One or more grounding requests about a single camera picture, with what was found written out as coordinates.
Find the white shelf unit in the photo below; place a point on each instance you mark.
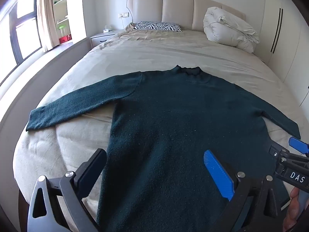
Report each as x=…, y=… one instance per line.
x=60, y=9

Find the beige padded headboard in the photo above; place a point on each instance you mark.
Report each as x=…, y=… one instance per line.
x=178, y=7

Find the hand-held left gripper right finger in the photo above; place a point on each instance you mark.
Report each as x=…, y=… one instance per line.
x=217, y=174

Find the rolled white duvet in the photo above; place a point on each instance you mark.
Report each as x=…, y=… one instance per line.
x=227, y=29

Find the dark framed window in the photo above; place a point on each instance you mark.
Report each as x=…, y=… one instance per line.
x=26, y=36

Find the white window sill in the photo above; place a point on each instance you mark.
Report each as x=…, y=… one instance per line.
x=48, y=67

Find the dark green sweater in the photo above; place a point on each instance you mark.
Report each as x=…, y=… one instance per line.
x=169, y=113

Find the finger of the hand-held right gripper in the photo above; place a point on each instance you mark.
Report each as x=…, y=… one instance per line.
x=299, y=145
x=289, y=158

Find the white wardrobe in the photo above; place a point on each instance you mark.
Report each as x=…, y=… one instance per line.
x=287, y=48

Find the wall socket panel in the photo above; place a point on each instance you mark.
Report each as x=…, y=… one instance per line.
x=123, y=15

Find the zebra print pillow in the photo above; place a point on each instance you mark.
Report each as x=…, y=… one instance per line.
x=157, y=26

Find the tissue box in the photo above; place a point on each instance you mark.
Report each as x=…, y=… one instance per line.
x=106, y=30

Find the white nightstand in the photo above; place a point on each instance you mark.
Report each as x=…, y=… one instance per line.
x=101, y=40

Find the bed with beige sheet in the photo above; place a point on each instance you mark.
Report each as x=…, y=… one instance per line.
x=144, y=53

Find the clear container with green lid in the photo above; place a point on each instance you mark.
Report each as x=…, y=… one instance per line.
x=62, y=30

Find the beige curtain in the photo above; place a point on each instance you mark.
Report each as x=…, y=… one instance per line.
x=47, y=17

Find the red box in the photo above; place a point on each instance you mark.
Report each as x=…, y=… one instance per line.
x=64, y=40

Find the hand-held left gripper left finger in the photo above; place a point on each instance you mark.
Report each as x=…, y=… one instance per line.
x=90, y=174

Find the person's right hand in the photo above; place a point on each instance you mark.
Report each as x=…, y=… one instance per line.
x=293, y=212

